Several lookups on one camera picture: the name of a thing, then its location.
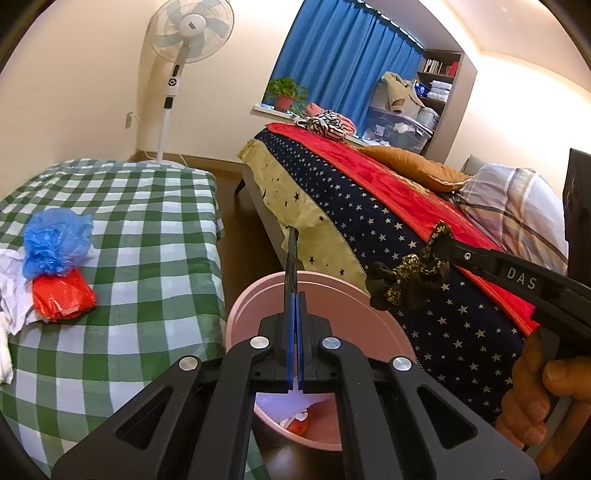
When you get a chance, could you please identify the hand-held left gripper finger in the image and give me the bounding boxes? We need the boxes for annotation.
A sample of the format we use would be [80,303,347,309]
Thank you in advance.
[52,292,297,480]
[296,293,542,480]

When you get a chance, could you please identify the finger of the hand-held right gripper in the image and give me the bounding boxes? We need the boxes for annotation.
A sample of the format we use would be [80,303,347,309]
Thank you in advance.
[434,236,503,278]

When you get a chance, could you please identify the pink plastic bin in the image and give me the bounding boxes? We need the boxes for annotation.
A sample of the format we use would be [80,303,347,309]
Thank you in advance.
[225,271,419,450]

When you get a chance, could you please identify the orange plastic bag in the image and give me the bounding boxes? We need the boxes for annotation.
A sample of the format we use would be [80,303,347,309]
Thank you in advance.
[277,413,315,437]

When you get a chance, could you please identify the thin black strip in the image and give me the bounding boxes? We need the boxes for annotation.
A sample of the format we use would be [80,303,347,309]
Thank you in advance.
[285,226,301,297]

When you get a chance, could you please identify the red plastic bag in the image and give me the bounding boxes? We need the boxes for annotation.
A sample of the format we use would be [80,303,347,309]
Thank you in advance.
[31,269,98,323]

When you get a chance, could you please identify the blue plastic bag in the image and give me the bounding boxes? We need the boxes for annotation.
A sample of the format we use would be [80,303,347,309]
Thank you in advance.
[22,208,95,280]

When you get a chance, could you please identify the white paper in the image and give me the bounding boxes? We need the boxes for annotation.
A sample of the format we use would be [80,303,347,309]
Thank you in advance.
[0,249,38,335]

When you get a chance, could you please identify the white plastic bag green print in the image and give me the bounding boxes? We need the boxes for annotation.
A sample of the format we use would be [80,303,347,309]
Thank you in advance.
[0,314,14,386]

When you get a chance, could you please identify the person's right hand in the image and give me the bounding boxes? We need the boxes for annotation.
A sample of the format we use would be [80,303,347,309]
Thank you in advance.
[495,331,591,474]

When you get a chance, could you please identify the plaid pillow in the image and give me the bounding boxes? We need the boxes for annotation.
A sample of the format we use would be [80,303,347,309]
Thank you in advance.
[455,162,570,275]

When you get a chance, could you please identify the navy star print blanket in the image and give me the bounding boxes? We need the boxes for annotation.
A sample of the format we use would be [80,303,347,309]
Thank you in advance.
[254,129,532,423]

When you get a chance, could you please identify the black panel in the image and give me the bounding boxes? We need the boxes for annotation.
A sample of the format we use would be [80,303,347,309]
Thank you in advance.
[563,148,591,278]

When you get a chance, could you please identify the orange brown pillow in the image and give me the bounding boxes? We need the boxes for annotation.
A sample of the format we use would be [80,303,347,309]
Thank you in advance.
[358,145,472,192]

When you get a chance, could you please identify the red blanket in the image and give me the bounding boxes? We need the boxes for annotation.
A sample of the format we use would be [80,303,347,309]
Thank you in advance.
[265,122,541,335]

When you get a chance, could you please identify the grey lidded container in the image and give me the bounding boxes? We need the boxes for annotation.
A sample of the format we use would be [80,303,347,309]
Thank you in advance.
[416,105,440,134]

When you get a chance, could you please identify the clear plastic storage box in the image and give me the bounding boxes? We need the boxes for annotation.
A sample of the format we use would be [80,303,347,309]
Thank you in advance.
[362,106,435,155]

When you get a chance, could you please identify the grey bed base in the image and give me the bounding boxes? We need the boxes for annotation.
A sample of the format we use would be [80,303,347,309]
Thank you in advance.
[235,164,296,273]

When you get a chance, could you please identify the green checked tablecloth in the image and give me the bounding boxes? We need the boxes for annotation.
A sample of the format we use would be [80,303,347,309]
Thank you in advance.
[0,158,273,480]

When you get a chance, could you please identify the yellow star print sheet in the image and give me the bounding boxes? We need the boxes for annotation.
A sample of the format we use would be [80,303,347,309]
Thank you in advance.
[238,138,370,296]

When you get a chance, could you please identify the beige jacket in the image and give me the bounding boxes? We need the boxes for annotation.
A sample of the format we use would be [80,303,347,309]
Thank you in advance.
[381,71,423,114]

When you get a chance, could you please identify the brown bookshelf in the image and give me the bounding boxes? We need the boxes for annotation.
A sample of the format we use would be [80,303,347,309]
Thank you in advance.
[416,48,478,164]

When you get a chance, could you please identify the black white striped garment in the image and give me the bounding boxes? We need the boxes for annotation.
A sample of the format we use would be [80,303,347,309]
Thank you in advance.
[295,111,347,141]

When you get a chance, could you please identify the blue curtain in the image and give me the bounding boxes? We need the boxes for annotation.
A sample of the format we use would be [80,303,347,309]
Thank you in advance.
[263,0,426,139]

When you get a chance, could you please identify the white window sill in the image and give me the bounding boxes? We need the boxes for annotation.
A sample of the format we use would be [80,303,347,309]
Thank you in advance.
[252,104,370,148]

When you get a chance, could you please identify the potted green plant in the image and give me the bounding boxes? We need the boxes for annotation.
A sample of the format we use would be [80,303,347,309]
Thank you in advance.
[265,78,309,112]

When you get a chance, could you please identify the white standing fan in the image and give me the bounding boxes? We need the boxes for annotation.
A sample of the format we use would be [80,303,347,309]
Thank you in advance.
[141,0,232,164]

